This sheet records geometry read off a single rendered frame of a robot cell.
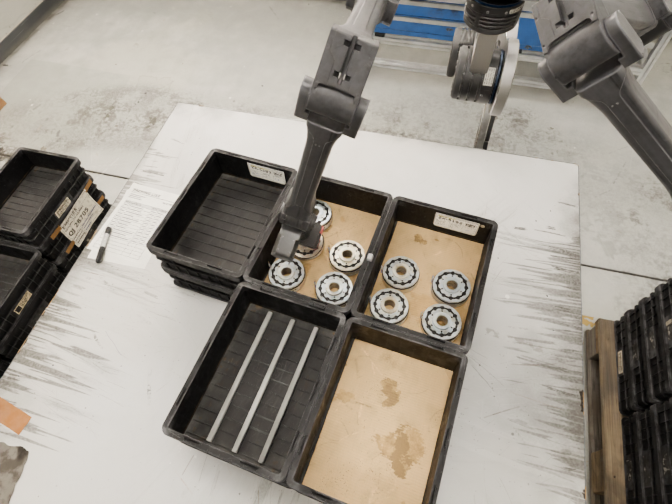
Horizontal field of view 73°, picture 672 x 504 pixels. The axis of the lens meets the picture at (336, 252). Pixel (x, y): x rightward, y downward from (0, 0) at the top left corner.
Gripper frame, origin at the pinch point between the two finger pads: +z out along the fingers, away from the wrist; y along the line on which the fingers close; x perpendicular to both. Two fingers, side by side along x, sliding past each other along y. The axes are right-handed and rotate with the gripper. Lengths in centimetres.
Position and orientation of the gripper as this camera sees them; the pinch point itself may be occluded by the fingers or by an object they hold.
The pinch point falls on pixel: (305, 238)
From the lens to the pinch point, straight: 129.9
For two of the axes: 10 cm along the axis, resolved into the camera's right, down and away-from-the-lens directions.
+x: 3.2, -9.3, 1.8
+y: 9.4, 2.9, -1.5
